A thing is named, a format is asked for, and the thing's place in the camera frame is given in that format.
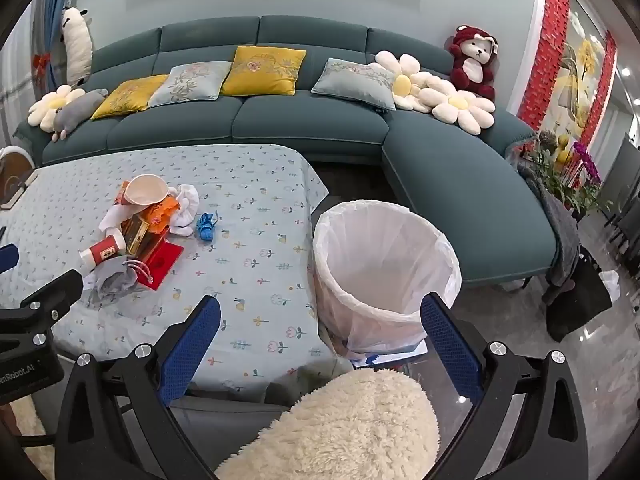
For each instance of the red envelope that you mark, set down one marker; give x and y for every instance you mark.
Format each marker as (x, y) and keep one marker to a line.
(165, 260)

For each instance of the dark dining chair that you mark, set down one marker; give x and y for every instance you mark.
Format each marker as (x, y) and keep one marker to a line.
(622, 200)

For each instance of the teal fabric sofa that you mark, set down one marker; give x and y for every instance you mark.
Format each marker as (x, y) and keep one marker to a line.
(300, 120)

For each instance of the crumpled blue face mask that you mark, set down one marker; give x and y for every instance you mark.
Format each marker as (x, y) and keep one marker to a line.
(206, 227)

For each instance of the grey face mask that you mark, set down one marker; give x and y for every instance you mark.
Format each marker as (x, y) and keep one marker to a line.
(115, 280)

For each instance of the yellow embroidered cushion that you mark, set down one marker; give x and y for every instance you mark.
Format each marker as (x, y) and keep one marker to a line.
(127, 97)
(262, 70)

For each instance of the grey-blue embroidered cushion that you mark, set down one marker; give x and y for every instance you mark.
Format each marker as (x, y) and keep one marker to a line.
(192, 82)
(350, 82)

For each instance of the white paper towel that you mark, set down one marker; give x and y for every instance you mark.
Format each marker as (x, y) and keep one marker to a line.
(115, 217)

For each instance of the white crumpled plastic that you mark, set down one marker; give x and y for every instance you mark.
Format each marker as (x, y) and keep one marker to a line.
(610, 285)

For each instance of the blue white patterned sheet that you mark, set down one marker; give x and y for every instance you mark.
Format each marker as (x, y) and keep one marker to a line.
(385, 355)

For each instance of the long white plush animal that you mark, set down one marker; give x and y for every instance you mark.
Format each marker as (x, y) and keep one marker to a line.
(77, 45)

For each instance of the floral light blue tablecloth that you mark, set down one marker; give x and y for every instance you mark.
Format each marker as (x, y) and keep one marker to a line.
(250, 210)

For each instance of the gold box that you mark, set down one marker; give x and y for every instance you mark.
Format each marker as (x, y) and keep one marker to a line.
(137, 232)

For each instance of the grey plush animal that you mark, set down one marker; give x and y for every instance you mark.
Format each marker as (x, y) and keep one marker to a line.
(77, 112)

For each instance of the red curtain tieback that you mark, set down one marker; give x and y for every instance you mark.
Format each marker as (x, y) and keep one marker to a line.
(42, 65)

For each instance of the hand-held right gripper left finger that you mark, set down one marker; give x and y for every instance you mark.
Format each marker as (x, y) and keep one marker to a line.
(200, 335)

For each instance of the red and white teddy bear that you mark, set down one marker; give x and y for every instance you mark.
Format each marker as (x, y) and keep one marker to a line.
(472, 62)

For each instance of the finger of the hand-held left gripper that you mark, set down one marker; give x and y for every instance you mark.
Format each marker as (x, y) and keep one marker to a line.
(7, 257)
(55, 287)

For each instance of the purple orchid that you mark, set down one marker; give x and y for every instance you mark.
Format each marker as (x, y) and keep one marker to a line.
(590, 162)

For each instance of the crumpled white tissue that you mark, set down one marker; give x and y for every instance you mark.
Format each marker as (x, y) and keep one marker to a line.
(185, 210)

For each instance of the black bag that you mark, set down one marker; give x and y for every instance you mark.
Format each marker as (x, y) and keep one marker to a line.
(585, 300)

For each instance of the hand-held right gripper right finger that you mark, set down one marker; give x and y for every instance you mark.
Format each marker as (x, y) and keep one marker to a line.
(445, 340)

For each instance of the trash bin with white liner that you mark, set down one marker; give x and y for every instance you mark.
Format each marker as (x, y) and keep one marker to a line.
(385, 270)

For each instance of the person's cream fluffy clothing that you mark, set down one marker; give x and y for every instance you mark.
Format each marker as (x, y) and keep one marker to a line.
(340, 425)

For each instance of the red bordered wall mural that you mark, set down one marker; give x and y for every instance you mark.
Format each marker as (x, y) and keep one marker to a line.
(580, 60)

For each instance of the orange plastic bag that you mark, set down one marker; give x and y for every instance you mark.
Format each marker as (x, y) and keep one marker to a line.
(162, 212)

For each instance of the green potted plant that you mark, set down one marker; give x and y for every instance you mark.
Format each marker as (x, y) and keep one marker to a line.
(555, 180)

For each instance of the yellow ornament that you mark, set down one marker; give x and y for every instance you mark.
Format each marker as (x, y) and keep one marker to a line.
(562, 147)

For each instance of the white daisy flower pillow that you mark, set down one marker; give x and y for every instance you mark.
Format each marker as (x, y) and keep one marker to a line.
(400, 80)
(457, 105)
(50, 105)

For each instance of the orange snack packet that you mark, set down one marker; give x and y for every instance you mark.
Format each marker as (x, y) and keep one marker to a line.
(120, 195)

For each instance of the grey blanket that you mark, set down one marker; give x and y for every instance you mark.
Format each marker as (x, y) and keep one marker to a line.
(562, 230)

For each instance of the red and white paper cup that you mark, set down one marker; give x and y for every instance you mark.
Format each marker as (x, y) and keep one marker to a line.
(105, 250)

